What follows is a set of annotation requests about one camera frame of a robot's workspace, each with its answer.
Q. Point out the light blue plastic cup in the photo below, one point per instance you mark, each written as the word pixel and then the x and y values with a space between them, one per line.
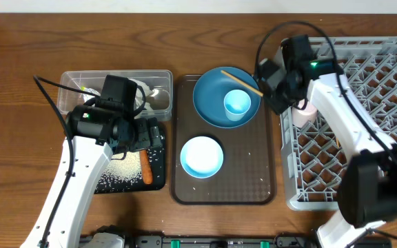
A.
pixel 236 103

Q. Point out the dark blue plate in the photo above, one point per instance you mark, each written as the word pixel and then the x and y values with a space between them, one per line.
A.
pixel 210 91

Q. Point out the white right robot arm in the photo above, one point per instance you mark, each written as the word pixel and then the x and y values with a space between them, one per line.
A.
pixel 367 194

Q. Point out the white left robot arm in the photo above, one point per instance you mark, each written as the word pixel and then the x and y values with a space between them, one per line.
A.
pixel 93 136

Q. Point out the pink plastic cup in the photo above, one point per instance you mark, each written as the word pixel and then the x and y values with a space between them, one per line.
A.
pixel 303 113

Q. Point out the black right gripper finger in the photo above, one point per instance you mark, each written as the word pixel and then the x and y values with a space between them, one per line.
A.
pixel 278 102
pixel 269 72

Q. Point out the clear plastic waste bin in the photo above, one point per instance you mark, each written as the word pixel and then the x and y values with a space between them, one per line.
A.
pixel 158 104

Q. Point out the brown serving tray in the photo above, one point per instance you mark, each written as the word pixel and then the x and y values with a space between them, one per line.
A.
pixel 247 176

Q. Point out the light blue bowl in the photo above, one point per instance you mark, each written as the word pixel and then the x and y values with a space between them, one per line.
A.
pixel 201 157

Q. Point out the pile of white rice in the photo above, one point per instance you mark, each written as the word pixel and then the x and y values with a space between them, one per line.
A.
pixel 127 170

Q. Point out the black waste tray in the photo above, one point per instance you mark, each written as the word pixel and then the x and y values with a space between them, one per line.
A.
pixel 157 163

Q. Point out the wooden chopstick diagonal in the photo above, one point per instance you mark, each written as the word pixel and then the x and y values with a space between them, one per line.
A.
pixel 244 84

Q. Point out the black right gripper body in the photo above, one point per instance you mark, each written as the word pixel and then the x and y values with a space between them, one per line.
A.
pixel 284 88

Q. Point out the orange carrot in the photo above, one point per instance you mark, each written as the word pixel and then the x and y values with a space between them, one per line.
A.
pixel 145 167

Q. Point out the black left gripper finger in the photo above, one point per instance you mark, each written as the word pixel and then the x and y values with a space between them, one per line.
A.
pixel 143 141
pixel 155 136

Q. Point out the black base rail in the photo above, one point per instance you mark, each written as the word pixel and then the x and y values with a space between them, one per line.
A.
pixel 112 236

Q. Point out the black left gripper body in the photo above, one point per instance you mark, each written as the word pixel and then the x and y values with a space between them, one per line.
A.
pixel 129 143

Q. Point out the grey dishwasher rack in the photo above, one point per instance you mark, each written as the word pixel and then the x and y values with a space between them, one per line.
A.
pixel 312 163

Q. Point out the crumpled white tissue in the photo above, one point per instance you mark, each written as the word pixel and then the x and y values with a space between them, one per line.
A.
pixel 139 95

